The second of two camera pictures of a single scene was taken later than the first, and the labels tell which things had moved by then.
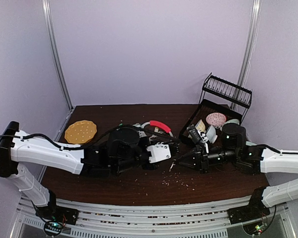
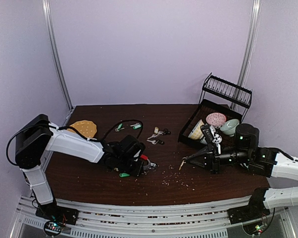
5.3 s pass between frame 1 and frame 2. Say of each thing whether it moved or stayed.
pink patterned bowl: stayed
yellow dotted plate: stayed
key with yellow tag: moved
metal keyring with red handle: moved
